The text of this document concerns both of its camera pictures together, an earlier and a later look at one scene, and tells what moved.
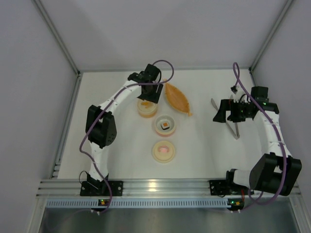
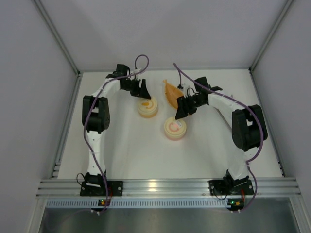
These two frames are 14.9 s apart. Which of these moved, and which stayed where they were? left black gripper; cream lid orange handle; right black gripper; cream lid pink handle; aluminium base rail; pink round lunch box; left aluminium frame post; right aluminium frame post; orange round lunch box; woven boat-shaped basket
Moved: left black gripper; right black gripper; pink round lunch box; cream lid pink handle
Stayed: woven boat-shaped basket; orange round lunch box; right aluminium frame post; left aluminium frame post; cream lid orange handle; aluminium base rail
